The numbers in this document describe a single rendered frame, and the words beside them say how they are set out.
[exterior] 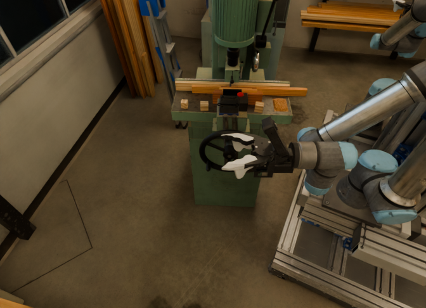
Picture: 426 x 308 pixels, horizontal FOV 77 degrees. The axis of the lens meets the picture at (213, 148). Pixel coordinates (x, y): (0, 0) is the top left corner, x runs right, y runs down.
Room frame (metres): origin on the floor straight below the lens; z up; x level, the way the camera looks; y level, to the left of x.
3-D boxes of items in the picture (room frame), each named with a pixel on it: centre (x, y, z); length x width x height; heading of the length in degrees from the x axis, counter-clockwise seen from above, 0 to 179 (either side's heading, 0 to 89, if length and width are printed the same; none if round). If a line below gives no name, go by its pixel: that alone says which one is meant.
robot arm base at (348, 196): (0.60, -0.59, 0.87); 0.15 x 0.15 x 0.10
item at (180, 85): (1.19, -0.10, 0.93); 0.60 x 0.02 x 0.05; 87
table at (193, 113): (1.07, -0.09, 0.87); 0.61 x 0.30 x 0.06; 87
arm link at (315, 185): (0.49, -0.32, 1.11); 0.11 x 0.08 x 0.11; 0
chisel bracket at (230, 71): (1.19, -0.10, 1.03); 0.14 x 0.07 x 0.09; 177
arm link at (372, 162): (0.59, -0.59, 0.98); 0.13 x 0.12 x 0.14; 0
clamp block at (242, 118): (0.98, -0.09, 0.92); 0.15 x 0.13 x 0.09; 87
